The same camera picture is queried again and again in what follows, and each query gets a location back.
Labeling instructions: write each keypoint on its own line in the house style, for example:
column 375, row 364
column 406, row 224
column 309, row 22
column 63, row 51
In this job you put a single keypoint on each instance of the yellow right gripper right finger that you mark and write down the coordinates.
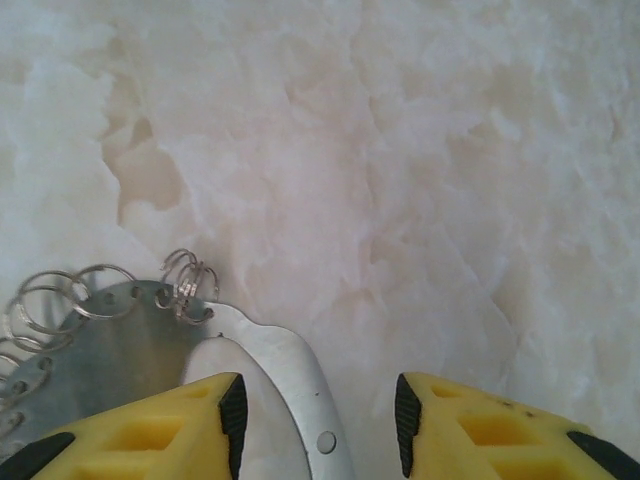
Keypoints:
column 500, row 440

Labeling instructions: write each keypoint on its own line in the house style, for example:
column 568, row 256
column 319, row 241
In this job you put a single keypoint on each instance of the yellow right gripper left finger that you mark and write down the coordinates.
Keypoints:
column 150, row 440

